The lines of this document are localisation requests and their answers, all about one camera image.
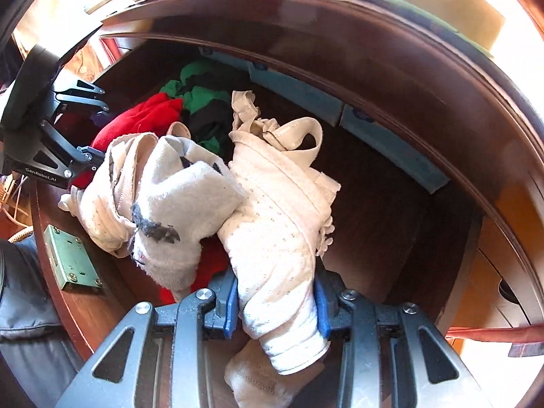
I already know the wicker basket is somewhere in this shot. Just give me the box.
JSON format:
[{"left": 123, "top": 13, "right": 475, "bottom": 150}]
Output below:
[{"left": 0, "top": 174, "right": 35, "bottom": 244}]

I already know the red underwear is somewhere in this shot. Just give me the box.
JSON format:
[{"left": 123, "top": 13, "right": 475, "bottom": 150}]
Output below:
[{"left": 70, "top": 93, "right": 230, "bottom": 304}]

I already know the light blue flat box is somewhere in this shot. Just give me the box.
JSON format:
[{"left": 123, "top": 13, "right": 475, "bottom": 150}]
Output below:
[
  {"left": 199, "top": 47, "right": 256, "bottom": 74},
  {"left": 340, "top": 104, "right": 451, "bottom": 195},
  {"left": 249, "top": 62, "right": 347, "bottom": 127}
]

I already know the green and black underwear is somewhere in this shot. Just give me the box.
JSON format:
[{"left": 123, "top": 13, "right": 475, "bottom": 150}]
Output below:
[{"left": 160, "top": 60, "right": 234, "bottom": 158}]

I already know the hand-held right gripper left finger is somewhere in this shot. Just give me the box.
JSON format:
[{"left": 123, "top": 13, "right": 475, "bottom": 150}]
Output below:
[{"left": 54, "top": 268, "right": 241, "bottom": 408}]

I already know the white green cloud tablecloth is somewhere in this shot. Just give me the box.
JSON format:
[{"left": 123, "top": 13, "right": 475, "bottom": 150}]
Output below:
[{"left": 83, "top": 0, "right": 508, "bottom": 60}]

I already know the dark wooden drawer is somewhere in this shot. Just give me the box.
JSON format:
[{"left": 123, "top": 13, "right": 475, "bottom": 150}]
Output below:
[{"left": 30, "top": 36, "right": 485, "bottom": 362}]

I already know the person's grey clothing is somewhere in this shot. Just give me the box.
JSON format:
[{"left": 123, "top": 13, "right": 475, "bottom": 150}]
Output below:
[{"left": 0, "top": 238, "right": 86, "bottom": 408}]

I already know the green metal lock plate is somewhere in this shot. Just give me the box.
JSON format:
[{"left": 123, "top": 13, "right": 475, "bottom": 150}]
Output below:
[{"left": 44, "top": 224, "right": 104, "bottom": 292}]

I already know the beige stitched underwear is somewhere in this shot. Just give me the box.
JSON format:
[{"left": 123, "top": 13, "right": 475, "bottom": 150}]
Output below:
[{"left": 224, "top": 339, "right": 329, "bottom": 408}]

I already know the white underwear dark print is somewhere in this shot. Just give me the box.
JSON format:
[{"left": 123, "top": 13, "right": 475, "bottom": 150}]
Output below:
[{"left": 127, "top": 136, "right": 249, "bottom": 302}]

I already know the small orange wooden drawer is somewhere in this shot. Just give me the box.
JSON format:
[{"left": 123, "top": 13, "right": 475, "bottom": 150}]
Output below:
[{"left": 465, "top": 217, "right": 544, "bottom": 334}]

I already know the black drawer knob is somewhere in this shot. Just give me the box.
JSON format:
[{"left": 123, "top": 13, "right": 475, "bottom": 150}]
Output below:
[{"left": 497, "top": 278, "right": 522, "bottom": 305}]

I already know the cream eyelet underwear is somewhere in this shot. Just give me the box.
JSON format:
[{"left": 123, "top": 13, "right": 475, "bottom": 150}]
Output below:
[
  {"left": 59, "top": 133, "right": 162, "bottom": 260},
  {"left": 217, "top": 90, "right": 343, "bottom": 375}
]

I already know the red cloth strip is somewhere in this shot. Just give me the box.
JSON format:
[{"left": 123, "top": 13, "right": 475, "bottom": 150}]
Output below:
[{"left": 446, "top": 325, "right": 544, "bottom": 358}]

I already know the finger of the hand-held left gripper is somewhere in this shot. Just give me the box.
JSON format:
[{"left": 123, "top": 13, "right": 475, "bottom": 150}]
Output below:
[
  {"left": 50, "top": 77, "right": 110, "bottom": 115},
  {"left": 33, "top": 121, "right": 107, "bottom": 176}
]

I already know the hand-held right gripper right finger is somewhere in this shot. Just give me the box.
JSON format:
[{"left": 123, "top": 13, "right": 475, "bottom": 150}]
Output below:
[{"left": 312, "top": 263, "right": 494, "bottom": 408}]

